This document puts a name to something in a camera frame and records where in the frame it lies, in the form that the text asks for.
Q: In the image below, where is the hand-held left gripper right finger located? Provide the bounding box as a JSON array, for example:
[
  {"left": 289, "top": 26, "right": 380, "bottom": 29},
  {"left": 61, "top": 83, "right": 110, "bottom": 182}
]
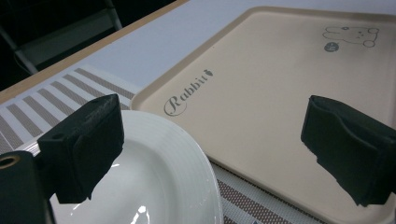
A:
[{"left": 300, "top": 94, "right": 396, "bottom": 208}]

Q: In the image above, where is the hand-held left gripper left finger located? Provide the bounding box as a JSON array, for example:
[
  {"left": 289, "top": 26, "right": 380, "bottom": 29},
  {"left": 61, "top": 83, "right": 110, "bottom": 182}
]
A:
[{"left": 36, "top": 92, "right": 125, "bottom": 205}]

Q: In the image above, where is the white round plate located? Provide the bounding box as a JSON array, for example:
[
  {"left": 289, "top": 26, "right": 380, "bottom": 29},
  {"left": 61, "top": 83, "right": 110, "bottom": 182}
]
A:
[{"left": 18, "top": 109, "right": 225, "bottom": 224}]

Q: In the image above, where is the beige plastic tray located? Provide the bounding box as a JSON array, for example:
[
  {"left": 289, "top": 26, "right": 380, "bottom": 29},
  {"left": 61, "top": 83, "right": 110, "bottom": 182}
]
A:
[{"left": 130, "top": 5, "right": 396, "bottom": 224}]

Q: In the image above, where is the brown striped placemat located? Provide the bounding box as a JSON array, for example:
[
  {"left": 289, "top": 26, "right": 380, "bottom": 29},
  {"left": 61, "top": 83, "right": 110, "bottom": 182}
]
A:
[{"left": 0, "top": 64, "right": 328, "bottom": 224}]

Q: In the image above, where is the white metal stand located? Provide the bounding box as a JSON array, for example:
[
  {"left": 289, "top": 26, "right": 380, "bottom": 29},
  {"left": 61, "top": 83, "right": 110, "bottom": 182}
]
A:
[{"left": 0, "top": 0, "right": 124, "bottom": 76}]

